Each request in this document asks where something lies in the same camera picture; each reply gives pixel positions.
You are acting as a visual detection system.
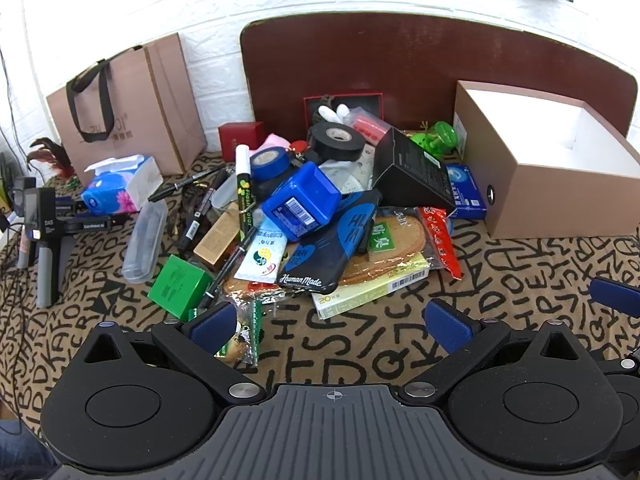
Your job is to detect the translucent plastic cap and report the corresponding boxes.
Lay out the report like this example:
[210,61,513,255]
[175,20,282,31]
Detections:
[210,180,240,212]

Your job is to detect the red white packet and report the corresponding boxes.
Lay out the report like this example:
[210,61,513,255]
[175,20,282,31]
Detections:
[349,112,392,144]

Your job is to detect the pink paper shopping bag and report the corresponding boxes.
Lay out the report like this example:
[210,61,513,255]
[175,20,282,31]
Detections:
[46,32,207,187]

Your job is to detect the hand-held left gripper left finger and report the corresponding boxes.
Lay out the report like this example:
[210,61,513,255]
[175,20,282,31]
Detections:
[82,301,267,407]

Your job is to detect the dark red framed box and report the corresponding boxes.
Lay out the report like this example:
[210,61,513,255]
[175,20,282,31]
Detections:
[303,92,385,142]

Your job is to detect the brown wooden board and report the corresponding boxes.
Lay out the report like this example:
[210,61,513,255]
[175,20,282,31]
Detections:
[239,12,640,137]

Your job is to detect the dark blue phone case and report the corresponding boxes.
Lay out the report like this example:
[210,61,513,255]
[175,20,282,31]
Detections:
[277,189,384,295]

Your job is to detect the pink cardboard box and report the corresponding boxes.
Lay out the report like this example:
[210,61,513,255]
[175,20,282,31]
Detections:
[452,80,640,239]

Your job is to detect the white patterned plastic bag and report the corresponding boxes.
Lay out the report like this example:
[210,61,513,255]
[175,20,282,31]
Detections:
[319,152,377,197]

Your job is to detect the green plastic bottle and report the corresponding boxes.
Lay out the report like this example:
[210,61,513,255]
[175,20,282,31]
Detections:
[412,120,459,157]

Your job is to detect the black pen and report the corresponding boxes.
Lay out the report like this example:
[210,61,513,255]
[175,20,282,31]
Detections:
[197,239,259,311]

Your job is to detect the white bunny ear item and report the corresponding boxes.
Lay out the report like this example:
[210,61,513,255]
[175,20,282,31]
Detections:
[317,103,352,124]

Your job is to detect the white capped black marker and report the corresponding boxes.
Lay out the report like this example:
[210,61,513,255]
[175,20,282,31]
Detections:
[234,144,258,242]

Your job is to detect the flat blue box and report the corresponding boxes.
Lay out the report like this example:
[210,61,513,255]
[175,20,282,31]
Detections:
[444,163,489,220]

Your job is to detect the blue tape roll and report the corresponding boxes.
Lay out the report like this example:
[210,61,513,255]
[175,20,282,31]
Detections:
[249,146,292,184]

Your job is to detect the red black feathers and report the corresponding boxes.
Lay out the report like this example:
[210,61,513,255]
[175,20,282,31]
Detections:
[27,135,77,181]

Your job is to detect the light blue cream tube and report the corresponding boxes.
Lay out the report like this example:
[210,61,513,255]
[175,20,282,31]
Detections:
[233,226,289,287]

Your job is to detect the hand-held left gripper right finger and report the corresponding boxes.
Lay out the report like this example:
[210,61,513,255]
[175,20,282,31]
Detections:
[397,299,596,407]

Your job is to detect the clear plastic case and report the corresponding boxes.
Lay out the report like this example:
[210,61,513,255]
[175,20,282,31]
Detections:
[122,199,169,284]

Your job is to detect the black tape roll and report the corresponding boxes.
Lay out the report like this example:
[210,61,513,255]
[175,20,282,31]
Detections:
[309,121,369,162]

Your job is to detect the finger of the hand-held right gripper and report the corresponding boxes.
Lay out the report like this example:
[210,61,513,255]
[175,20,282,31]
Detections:
[588,276,640,319]

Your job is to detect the green box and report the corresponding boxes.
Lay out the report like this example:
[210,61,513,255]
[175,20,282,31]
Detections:
[148,254,214,322]

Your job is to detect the person's leg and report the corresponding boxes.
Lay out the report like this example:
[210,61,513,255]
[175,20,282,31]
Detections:
[0,419,59,469]

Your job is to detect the blue floral tissue pack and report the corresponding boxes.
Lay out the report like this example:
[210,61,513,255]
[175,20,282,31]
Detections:
[81,154,164,217]

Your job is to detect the yellow white flat box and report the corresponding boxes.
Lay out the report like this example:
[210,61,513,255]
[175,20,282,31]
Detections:
[312,259,431,320]

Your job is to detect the kraft brown box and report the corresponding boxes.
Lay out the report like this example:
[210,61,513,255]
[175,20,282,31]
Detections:
[193,211,242,274]

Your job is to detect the black cardboard box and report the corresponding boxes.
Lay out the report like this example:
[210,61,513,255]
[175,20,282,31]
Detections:
[372,127,457,217]

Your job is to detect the thin black marker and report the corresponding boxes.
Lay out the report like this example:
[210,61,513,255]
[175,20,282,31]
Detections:
[148,163,227,204]

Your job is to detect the black handheld device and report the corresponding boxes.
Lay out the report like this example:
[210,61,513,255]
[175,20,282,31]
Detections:
[12,175,137,310]

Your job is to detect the blue plastic cube container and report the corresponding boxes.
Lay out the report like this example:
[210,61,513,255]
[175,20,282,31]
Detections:
[261,162,342,241]

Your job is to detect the pink soft item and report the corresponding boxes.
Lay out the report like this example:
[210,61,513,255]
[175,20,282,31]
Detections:
[259,133,292,152]

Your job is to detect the black marker with label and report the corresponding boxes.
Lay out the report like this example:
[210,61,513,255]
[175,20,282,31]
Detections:
[177,180,222,257]

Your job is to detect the small red box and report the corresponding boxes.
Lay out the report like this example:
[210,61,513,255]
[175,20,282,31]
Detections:
[218,121,266,162]

